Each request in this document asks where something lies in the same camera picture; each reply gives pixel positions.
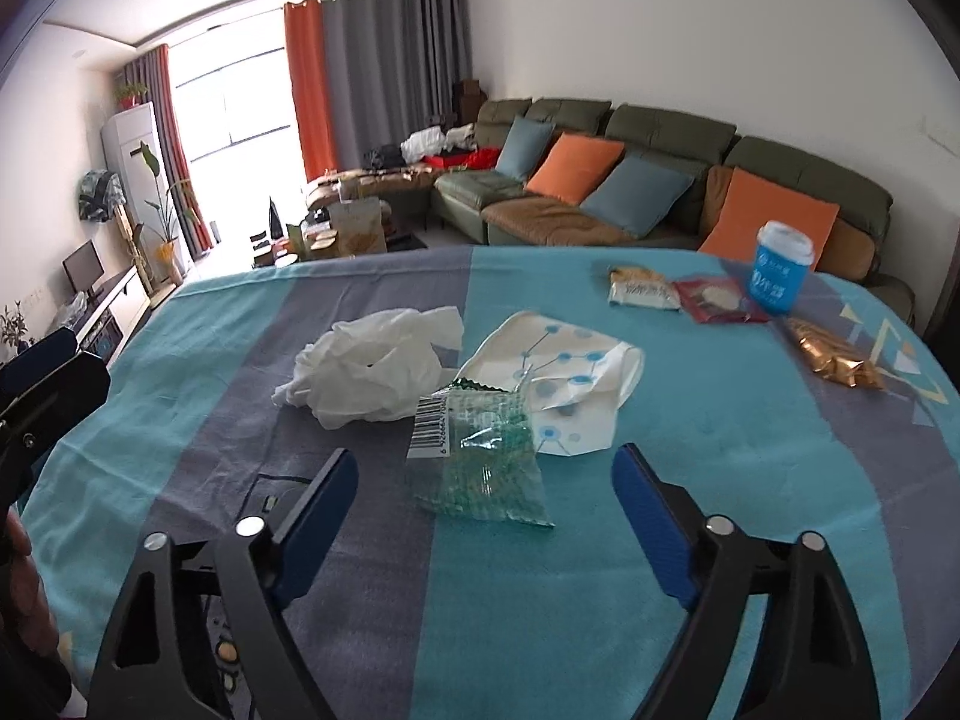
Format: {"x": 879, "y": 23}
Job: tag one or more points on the orange cushion near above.
{"x": 765, "y": 221}

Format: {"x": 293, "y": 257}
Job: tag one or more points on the red snack packet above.
{"x": 717, "y": 300}

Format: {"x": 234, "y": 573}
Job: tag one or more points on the white standing air conditioner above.
{"x": 120, "y": 135}

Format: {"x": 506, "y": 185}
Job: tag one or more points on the tall potted plant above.
{"x": 165, "y": 210}

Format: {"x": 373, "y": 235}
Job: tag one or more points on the teal cushion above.
{"x": 525, "y": 144}
{"x": 637, "y": 195}

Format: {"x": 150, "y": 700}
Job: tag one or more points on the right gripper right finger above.
{"x": 812, "y": 659}

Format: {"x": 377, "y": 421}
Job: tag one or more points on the teal cushion near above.
{"x": 637, "y": 195}

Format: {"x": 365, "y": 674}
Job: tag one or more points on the left striped curtain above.
{"x": 148, "y": 80}

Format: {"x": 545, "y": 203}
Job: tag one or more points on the orange cushion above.
{"x": 574, "y": 167}
{"x": 765, "y": 221}

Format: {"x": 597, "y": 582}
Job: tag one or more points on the white tv cabinet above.
{"x": 106, "y": 325}

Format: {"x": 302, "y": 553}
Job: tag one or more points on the clear green plastic wrapper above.
{"x": 472, "y": 455}

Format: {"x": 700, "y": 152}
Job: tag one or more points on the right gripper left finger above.
{"x": 156, "y": 659}

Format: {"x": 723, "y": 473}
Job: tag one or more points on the teal grey patterned tablecloth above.
{"x": 414, "y": 615}

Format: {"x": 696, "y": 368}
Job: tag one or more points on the orange cushion middle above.
{"x": 574, "y": 167}

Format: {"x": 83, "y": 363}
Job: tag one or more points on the small gold snack packet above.
{"x": 832, "y": 358}

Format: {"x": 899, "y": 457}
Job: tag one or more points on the teal cushion far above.
{"x": 525, "y": 144}

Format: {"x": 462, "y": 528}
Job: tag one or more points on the paper cup blue dots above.
{"x": 574, "y": 380}

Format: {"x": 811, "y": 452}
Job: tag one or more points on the white tissue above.
{"x": 374, "y": 369}

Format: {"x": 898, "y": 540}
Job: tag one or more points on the orange curtain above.
{"x": 305, "y": 49}

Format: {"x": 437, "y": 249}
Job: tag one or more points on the cluttered coffee table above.
{"x": 344, "y": 229}

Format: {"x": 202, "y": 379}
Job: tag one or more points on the grey curtain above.
{"x": 392, "y": 67}

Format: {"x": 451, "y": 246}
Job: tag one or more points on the white snack packet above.
{"x": 639, "y": 286}

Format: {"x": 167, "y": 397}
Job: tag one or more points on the green sectional sofa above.
{"x": 497, "y": 210}

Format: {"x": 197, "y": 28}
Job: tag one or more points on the small black monitor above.
{"x": 84, "y": 269}

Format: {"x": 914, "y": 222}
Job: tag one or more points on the left hand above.
{"x": 29, "y": 632}

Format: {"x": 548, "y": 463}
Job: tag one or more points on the blue cup white lid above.
{"x": 782, "y": 259}

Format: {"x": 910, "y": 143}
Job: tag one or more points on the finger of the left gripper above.
{"x": 37, "y": 361}

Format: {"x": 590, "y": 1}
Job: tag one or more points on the covered standing fan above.
{"x": 100, "y": 193}

